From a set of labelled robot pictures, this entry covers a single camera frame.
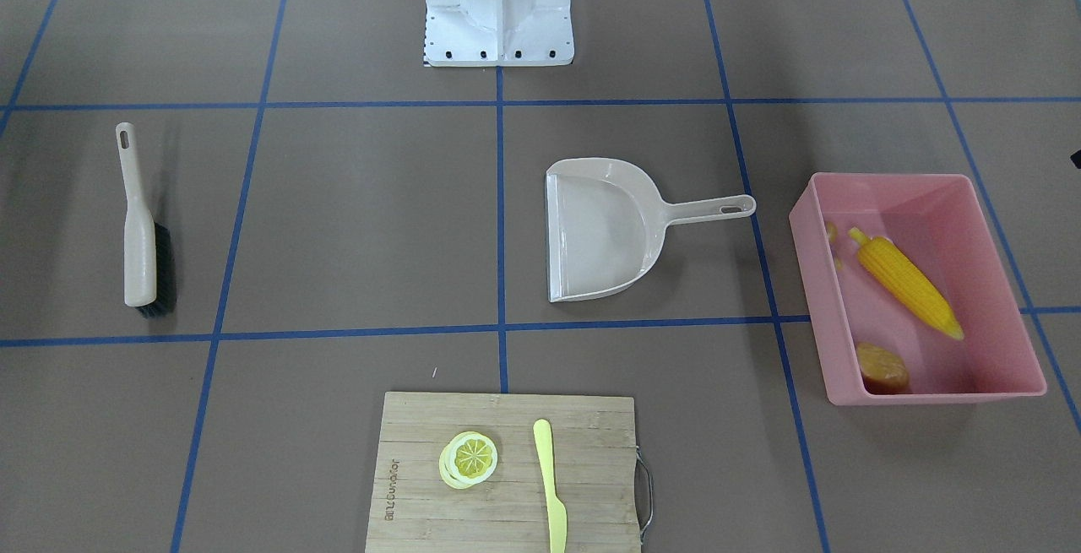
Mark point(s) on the pink plastic bin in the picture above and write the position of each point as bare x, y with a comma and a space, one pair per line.
937, 221

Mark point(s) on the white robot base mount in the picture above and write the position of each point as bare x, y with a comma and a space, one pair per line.
477, 33

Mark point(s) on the bamboo cutting board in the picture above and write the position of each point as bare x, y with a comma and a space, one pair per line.
595, 469

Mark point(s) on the beige brush black bristles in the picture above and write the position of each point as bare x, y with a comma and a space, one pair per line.
149, 283

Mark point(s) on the yellow plastic knife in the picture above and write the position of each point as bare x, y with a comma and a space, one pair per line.
557, 515

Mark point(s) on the yellow lemon slices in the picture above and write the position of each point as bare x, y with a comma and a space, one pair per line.
468, 460

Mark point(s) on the beige dustpan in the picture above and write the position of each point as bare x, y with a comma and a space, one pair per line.
606, 223

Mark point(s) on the brown toy potato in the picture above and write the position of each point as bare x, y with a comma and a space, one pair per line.
882, 371

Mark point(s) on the yellow toy corn cob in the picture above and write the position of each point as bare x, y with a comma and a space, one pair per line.
906, 283

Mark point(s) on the tan toy ginger root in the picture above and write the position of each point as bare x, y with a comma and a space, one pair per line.
832, 238

